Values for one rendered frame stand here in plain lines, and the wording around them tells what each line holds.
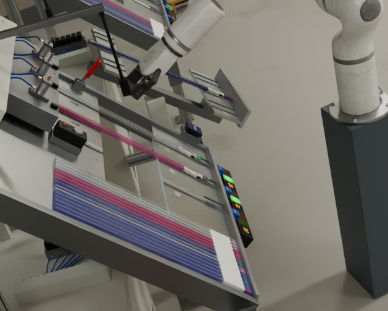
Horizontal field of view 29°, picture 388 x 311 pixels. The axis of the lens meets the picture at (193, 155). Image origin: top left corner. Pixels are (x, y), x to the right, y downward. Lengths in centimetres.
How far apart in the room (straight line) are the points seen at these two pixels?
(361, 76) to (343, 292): 85
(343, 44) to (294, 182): 120
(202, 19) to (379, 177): 81
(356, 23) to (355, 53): 13
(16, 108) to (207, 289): 59
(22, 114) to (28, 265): 62
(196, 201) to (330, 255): 103
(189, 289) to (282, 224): 144
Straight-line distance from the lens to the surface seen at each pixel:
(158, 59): 198
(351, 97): 230
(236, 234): 192
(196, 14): 197
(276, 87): 401
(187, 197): 197
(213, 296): 171
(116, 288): 206
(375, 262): 262
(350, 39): 219
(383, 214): 252
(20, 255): 231
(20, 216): 154
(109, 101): 217
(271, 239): 303
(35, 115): 178
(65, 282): 209
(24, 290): 211
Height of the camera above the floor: 195
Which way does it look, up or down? 33 degrees down
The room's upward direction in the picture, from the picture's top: 16 degrees counter-clockwise
